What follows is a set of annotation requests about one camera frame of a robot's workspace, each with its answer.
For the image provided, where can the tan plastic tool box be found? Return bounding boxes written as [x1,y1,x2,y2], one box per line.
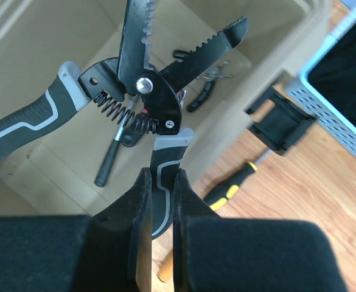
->
[0,1,332,215]

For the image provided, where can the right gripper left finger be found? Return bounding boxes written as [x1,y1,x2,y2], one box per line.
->
[0,168,152,291]

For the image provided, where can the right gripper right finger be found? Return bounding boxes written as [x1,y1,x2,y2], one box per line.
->
[173,170,347,291]

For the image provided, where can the small black handled pliers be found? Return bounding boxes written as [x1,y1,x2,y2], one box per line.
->
[186,61,232,113]

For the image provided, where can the black yellow long screwdriver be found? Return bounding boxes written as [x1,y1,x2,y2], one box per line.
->
[203,149,272,210]

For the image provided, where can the black handled claw hammer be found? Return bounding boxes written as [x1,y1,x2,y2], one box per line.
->
[94,97,139,187]

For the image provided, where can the black grey handled pliers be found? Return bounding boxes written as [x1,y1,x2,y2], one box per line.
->
[0,1,248,238]

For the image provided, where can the blue plastic basket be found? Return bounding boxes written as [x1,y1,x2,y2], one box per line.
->
[285,6,356,158]

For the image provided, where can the orange handled screwdriver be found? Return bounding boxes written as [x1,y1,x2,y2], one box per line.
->
[157,249,173,283]

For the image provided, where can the black cloth in basket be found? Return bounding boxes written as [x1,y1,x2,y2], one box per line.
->
[308,23,356,127]

